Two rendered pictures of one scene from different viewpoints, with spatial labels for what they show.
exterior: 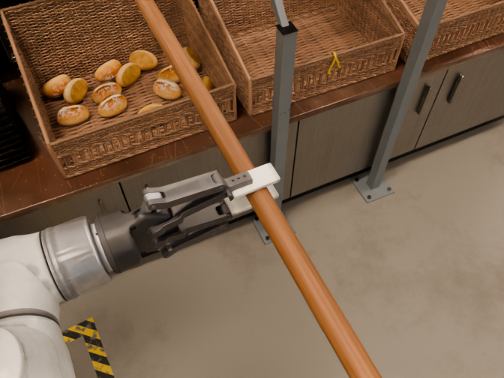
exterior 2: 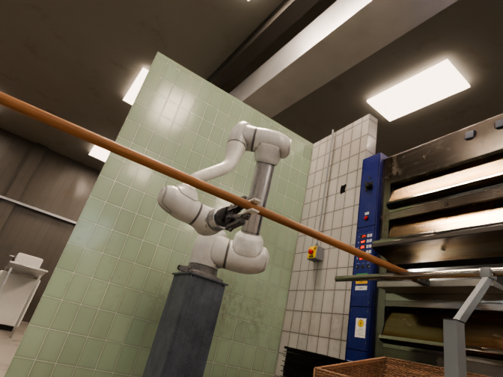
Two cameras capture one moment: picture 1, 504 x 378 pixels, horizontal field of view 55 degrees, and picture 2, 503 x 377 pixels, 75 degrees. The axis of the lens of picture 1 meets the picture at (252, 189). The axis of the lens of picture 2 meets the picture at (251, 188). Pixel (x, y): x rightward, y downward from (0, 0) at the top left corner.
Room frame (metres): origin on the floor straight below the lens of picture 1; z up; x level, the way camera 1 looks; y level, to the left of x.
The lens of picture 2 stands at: (0.32, -1.04, 0.76)
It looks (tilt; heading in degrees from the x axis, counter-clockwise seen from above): 25 degrees up; 88
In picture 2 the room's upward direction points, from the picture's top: 14 degrees clockwise
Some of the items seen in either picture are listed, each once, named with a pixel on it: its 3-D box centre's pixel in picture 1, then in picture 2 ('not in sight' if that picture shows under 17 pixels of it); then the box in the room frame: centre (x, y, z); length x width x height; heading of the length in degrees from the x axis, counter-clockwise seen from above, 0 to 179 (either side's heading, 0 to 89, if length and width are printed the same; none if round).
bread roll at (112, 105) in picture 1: (112, 103); not in sight; (1.09, 0.44, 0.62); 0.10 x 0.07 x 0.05; 131
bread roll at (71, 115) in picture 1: (72, 112); not in sight; (1.05, 0.56, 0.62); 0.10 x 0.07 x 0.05; 114
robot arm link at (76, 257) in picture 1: (80, 256); (220, 218); (0.27, 0.21, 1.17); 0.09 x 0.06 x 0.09; 26
